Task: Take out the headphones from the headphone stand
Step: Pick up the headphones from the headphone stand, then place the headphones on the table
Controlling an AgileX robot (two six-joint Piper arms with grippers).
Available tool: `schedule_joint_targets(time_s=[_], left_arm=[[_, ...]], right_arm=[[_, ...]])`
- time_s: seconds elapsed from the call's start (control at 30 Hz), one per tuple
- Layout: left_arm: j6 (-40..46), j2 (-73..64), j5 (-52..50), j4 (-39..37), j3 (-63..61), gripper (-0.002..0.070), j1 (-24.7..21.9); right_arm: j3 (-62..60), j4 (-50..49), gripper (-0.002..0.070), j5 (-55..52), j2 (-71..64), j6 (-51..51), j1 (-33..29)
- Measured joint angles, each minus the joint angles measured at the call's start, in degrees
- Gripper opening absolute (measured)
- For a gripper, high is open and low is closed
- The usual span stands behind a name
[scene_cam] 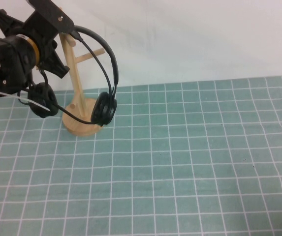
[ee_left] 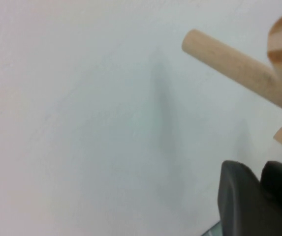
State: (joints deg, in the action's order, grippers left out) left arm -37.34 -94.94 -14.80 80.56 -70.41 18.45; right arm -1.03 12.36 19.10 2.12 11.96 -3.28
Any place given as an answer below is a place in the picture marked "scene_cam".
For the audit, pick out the wooden headphone stand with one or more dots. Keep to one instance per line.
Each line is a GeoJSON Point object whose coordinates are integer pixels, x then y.
{"type": "Point", "coordinates": [81, 128]}

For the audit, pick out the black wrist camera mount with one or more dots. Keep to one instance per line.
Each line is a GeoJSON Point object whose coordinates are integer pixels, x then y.
{"type": "Point", "coordinates": [54, 14]}

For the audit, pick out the black over-ear headphones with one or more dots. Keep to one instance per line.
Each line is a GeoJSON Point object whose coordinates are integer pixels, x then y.
{"type": "Point", "coordinates": [103, 110]}

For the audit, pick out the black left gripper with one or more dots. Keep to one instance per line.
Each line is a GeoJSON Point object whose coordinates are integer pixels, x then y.
{"type": "Point", "coordinates": [41, 34]}

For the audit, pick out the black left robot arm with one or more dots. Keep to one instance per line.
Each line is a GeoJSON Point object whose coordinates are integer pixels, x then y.
{"type": "Point", "coordinates": [5, 61]}

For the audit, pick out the green white-checked tablecloth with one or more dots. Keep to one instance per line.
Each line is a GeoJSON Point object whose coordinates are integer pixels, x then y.
{"type": "Point", "coordinates": [170, 167]}

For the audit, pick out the white zip tie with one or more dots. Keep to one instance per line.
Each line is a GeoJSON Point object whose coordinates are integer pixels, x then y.
{"type": "Point", "coordinates": [25, 100]}

